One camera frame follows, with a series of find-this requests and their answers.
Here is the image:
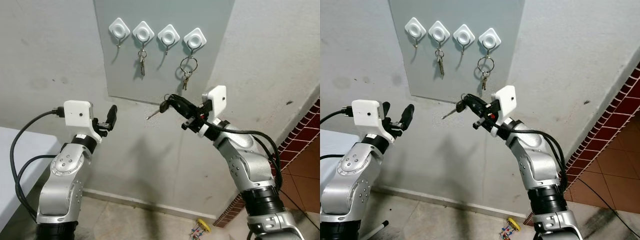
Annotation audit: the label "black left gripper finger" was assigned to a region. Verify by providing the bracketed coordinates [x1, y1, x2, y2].
[104, 105, 118, 132]
[401, 104, 415, 130]

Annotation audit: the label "key with black head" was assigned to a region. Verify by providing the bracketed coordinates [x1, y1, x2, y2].
[146, 101, 171, 121]
[442, 99, 468, 120]

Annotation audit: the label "white table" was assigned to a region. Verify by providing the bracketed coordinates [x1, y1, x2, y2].
[320, 129, 351, 201]
[0, 126, 58, 231]

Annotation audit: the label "white skirting board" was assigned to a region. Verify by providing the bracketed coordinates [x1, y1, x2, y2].
[82, 188, 217, 221]
[372, 186, 531, 217]

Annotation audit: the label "red brick tile skirting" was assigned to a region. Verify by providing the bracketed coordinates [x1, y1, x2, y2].
[214, 98, 321, 228]
[522, 65, 640, 226]

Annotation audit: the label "colourful bead maze toy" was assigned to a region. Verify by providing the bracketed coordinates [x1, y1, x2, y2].
[189, 218, 212, 240]
[500, 216, 522, 240]

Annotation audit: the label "white pole with black tip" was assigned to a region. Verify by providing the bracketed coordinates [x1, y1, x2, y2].
[360, 220, 390, 240]

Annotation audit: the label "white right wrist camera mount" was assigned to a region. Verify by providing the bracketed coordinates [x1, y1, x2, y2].
[490, 85, 517, 138]
[197, 85, 227, 139]

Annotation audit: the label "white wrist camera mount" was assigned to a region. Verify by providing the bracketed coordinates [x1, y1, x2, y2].
[63, 100, 103, 145]
[197, 85, 227, 139]
[351, 99, 396, 143]
[490, 85, 517, 138]

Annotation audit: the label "keys on large ring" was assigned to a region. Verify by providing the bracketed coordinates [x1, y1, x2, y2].
[476, 55, 496, 91]
[179, 54, 199, 92]

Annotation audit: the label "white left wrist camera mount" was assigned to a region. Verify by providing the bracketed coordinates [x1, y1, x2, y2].
[351, 99, 396, 143]
[63, 100, 103, 145]

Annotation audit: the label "grey wall panel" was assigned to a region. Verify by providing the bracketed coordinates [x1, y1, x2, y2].
[93, 0, 236, 106]
[388, 0, 526, 105]

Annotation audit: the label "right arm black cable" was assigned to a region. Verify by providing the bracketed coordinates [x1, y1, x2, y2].
[505, 127, 568, 188]
[207, 125, 284, 193]

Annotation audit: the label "white diamond wall hook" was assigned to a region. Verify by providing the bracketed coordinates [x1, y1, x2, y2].
[478, 27, 502, 56]
[183, 27, 207, 57]
[157, 24, 181, 55]
[109, 17, 131, 49]
[132, 20, 155, 51]
[404, 17, 427, 48]
[453, 24, 476, 54]
[428, 20, 451, 50]

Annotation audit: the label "black floor cable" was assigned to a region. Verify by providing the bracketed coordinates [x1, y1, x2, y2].
[287, 196, 321, 232]
[570, 175, 640, 226]

